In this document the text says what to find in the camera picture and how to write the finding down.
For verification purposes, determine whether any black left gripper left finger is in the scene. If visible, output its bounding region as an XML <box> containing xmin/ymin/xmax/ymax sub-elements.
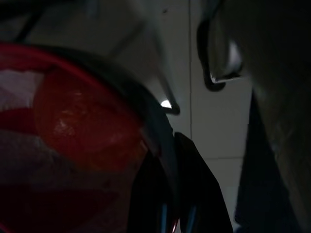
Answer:
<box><xmin>130</xmin><ymin>155</ymin><xmax>174</xmax><ymax>233</ymax></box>

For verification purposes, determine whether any red and black bowl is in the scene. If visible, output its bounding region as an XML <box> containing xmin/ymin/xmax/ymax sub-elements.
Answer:
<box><xmin>0</xmin><ymin>42</ymin><xmax>177</xmax><ymax>233</ymax></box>

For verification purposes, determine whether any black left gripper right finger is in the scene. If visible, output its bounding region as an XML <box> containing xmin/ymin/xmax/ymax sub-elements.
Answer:
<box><xmin>174</xmin><ymin>132</ymin><xmax>234</xmax><ymax>233</ymax></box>

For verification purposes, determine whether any red tomato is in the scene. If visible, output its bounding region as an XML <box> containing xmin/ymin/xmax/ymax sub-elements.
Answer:
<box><xmin>33</xmin><ymin>69</ymin><xmax>148</xmax><ymax>172</ymax></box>

